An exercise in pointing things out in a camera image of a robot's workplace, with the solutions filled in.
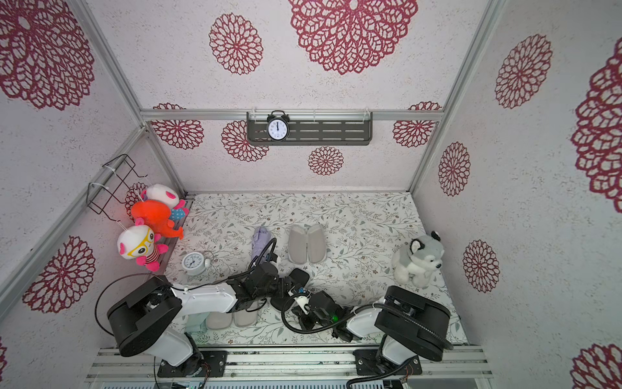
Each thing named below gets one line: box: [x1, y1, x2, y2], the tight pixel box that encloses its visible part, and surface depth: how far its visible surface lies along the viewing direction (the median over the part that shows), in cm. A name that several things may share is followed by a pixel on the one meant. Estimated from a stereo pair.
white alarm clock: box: [182, 251, 211, 277], surface depth 94 cm
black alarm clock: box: [266, 109, 290, 142], surface depth 92 cm
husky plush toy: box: [391, 230, 445, 290], surface depth 81 cm
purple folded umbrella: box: [251, 226, 273, 261], surface depth 99 cm
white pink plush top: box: [140, 183, 190, 221], surface depth 97 cm
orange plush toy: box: [131, 199, 184, 240], surface depth 90 cm
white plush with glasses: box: [116, 217, 169, 272], surface depth 82 cm
